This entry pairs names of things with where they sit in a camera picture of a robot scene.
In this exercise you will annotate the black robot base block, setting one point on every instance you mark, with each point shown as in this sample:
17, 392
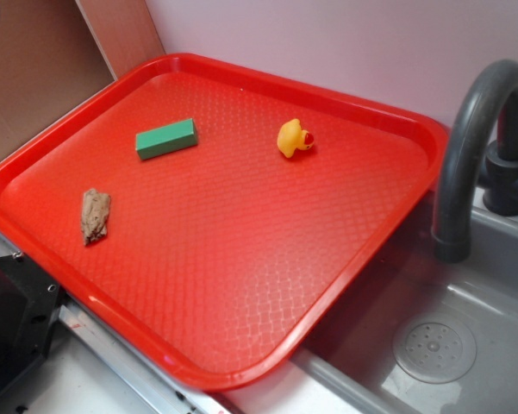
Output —
29, 307

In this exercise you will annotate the yellow rubber duck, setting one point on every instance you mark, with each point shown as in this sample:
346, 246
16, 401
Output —
292, 137

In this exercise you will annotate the red plastic tray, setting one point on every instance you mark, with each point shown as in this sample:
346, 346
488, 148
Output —
221, 257

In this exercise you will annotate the green rectangular block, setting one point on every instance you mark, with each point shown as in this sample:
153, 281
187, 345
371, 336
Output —
167, 139

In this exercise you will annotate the brown crumpled lump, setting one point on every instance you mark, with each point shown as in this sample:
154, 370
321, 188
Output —
95, 215

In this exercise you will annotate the grey toy sink basin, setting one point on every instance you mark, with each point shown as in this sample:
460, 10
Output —
350, 350

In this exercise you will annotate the round sink drain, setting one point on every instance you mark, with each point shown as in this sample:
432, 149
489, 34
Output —
434, 348

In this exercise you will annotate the grey toy faucet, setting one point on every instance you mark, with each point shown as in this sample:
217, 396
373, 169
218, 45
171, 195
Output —
482, 152

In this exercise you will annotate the brown cardboard panel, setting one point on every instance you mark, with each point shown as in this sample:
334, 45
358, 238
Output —
56, 54

